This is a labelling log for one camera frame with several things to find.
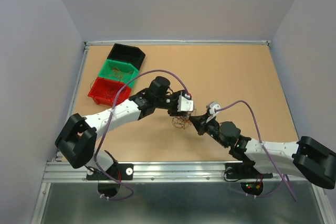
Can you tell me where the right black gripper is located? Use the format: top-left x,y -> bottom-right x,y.
188,112 -> 228,148

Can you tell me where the cable bundle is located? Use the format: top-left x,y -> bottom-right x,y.
172,111 -> 196,130

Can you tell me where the orange wire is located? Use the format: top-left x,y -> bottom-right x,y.
103,66 -> 133,82

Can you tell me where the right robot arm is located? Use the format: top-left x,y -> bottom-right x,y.
190,114 -> 335,189

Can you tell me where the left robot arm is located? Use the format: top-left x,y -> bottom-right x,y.
55,76 -> 194,169

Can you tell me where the green plastic bin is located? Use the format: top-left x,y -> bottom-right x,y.
98,59 -> 139,83

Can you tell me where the black plastic bin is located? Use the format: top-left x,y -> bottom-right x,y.
107,44 -> 145,70

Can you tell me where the red plastic bin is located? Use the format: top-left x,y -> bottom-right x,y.
88,77 -> 124,106

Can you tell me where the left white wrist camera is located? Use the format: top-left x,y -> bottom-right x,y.
177,91 -> 194,112

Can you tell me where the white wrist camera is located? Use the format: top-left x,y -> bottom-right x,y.
206,101 -> 221,123
177,91 -> 194,112

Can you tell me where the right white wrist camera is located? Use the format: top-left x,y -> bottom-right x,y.
206,101 -> 221,123

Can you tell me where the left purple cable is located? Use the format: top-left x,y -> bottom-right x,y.
93,69 -> 192,201

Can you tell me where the purple cable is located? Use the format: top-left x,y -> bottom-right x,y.
215,100 -> 299,203
93,69 -> 192,201

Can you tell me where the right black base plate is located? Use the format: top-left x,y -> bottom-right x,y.
225,162 -> 273,180

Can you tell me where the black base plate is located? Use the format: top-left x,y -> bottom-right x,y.
86,163 -> 134,181
225,162 -> 273,180

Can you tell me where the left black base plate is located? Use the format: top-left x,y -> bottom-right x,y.
86,163 -> 134,181

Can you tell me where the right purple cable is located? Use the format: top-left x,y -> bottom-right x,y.
215,100 -> 299,203

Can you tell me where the aluminium front rail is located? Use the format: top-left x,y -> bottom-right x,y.
41,158 -> 324,183

